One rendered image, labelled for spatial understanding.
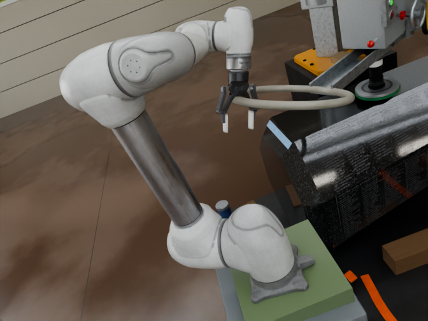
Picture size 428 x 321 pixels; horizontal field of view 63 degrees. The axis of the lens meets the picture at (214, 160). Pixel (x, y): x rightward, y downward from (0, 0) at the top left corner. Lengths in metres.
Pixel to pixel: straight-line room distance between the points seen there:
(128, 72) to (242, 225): 0.52
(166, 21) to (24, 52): 2.90
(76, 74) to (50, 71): 7.34
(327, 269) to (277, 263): 0.19
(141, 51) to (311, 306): 0.83
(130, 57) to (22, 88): 7.77
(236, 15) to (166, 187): 0.63
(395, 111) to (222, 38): 1.09
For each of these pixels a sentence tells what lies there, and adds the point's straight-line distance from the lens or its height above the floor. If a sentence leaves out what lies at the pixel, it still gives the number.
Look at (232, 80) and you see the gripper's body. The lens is 1.29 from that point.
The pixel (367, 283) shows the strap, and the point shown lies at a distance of 2.18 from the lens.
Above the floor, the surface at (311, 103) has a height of 1.24.
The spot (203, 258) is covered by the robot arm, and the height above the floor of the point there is 1.01.
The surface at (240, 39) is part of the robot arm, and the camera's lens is 1.26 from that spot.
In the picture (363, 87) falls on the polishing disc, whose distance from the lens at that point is 2.07.
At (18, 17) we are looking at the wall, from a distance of 8.09.
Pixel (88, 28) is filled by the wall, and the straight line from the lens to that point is 7.89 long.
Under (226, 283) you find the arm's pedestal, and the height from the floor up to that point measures 0.80.
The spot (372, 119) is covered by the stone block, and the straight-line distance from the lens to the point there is 1.97.
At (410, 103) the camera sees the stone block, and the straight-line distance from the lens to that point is 2.08.
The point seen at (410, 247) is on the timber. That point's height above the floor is 0.14.
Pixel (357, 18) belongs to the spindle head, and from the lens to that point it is 1.84.
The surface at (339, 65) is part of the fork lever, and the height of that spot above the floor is 1.10.
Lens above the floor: 1.81
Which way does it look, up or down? 32 degrees down
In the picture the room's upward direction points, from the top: 22 degrees counter-clockwise
